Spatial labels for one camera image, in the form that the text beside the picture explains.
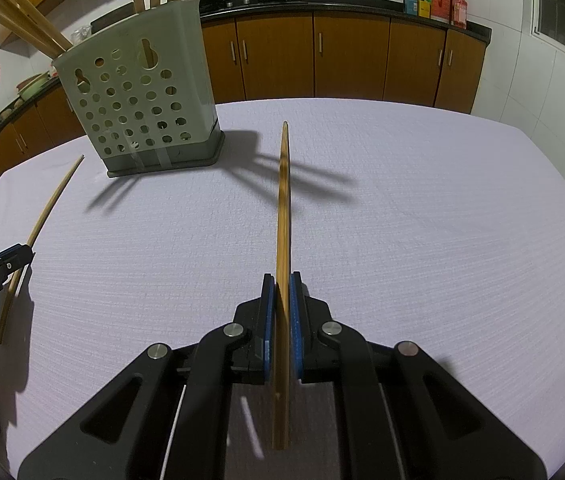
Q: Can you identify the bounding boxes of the pale tablecloth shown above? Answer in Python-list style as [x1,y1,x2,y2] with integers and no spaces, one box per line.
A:
[0,100,565,480]

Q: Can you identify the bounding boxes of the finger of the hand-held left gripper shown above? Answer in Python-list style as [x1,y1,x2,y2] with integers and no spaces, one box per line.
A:
[0,255,36,285]
[0,244,33,270]

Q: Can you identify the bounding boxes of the grey perforated utensil holder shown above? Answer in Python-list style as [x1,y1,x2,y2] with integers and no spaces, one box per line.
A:
[51,0,226,178]

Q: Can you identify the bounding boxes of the black kitchen countertop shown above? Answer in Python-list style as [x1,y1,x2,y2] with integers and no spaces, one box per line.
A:
[0,0,493,161]

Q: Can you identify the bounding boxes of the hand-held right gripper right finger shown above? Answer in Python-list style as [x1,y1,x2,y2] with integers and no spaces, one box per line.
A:
[291,274,546,480]

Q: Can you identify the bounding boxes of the brown wooden base cabinets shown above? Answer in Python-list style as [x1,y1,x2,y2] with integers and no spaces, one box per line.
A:
[0,10,492,196]

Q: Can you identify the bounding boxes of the gas stove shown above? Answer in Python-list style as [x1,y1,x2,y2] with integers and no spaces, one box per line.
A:
[201,0,313,11]

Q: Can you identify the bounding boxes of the stacked green bowls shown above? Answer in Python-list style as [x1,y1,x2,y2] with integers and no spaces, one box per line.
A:
[16,74,54,102]

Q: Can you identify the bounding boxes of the clear plastic bag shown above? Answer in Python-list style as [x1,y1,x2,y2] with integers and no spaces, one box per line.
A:
[70,24,94,47]

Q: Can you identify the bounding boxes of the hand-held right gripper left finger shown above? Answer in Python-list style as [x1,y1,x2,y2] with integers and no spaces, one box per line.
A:
[17,274,276,480]

